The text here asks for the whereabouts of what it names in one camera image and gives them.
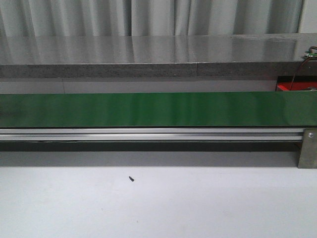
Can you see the grey pleated curtain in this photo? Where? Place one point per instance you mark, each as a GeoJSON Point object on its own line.
{"type": "Point", "coordinates": [147, 17]}

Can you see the small green circuit board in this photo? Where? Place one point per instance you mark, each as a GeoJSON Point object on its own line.
{"type": "Point", "coordinates": [311, 53]}

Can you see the red bin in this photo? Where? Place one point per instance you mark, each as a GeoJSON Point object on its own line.
{"type": "Point", "coordinates": [300, 83]}

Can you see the grey stone counter slab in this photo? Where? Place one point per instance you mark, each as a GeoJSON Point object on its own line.
{"type": "Point", "coordinates": [155, 56]}

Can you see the metal conveyor support bracket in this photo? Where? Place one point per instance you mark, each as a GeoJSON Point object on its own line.
{"type": "Point", "coordinates": [308, 154]}

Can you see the green conveyor belt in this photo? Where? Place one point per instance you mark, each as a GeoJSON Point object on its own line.
{"type": "Point", "coordinates": [285, 109]}

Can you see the aluminium conveyor side rail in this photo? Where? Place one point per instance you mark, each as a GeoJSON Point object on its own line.
{"type": "Point", "coordinates": [155, 134]}

